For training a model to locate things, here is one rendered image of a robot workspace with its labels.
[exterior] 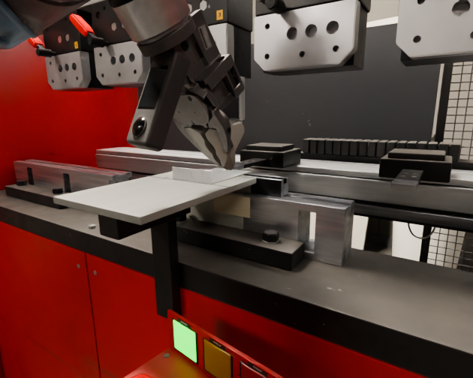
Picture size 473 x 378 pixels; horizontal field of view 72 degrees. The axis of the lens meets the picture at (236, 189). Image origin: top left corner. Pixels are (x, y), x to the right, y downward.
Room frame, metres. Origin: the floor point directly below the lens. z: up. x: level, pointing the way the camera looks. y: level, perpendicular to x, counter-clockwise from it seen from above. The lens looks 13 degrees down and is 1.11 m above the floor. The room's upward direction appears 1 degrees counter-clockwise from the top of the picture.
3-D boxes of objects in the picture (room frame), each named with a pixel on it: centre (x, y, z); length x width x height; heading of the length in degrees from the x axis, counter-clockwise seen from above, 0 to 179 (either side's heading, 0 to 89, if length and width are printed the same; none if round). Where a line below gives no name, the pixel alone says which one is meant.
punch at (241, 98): (0.63, 0.03, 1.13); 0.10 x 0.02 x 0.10; 57
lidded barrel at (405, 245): (2.09, -1.30, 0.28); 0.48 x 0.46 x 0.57; 136
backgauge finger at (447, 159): (0.59, -0.32, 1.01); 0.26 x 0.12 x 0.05; 147
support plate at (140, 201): (0.50, 0.11, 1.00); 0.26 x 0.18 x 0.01; 147
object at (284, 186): (0.61, 0.00, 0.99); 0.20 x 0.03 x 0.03; 57
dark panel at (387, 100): (1.18, -0.05, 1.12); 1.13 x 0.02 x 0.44; 57
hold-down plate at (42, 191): (0.91, 0.57, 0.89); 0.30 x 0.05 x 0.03; 57
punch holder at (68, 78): (0.86, 0.39, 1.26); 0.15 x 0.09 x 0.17; 57
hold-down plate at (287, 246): (0.56, 0.03, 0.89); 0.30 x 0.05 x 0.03; 57
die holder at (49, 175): (0.93, 0.49, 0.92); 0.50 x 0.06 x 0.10; 57
